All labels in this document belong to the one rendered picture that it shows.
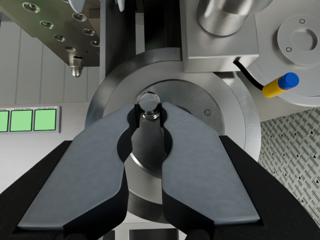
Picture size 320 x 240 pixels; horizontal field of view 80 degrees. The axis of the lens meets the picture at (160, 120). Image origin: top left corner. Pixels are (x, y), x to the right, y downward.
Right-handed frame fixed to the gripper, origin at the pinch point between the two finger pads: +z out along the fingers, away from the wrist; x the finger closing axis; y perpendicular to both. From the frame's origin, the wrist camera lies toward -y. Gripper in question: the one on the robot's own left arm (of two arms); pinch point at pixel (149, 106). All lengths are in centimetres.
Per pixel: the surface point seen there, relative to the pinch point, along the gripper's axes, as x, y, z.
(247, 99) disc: 8.1, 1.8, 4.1
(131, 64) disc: -1.7, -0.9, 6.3
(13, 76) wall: -128, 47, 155
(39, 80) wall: -106, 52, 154
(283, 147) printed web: 19.2, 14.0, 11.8
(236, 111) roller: 6.7, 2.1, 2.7
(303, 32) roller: 13.8, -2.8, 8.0
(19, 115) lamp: -35, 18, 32
